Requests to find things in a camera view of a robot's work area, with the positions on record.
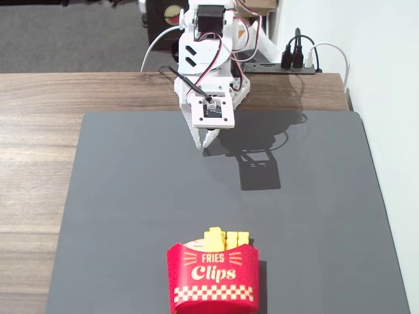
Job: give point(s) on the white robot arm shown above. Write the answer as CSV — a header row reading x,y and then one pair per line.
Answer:
x,y
203,55

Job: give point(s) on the dark gray mat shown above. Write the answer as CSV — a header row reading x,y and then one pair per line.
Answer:
x,y
131,196

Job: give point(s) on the black power strip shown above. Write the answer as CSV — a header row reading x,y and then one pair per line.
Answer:
x,y
262,68

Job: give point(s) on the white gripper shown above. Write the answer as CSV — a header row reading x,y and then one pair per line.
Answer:
x,y
197,137

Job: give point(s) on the red fries clips box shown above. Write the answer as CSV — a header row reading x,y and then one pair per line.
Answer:
x,y
178,271

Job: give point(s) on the white plastic sheet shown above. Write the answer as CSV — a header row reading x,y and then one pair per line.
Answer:
x,y
266,45

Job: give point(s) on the black speaker box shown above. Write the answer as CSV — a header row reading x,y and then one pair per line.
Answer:
x,y
157,19

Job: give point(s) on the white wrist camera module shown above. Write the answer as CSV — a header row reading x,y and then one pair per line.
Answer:
x,y
199,117

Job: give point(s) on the brown cardboard box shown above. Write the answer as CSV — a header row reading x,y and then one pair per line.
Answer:
x,y
262,5

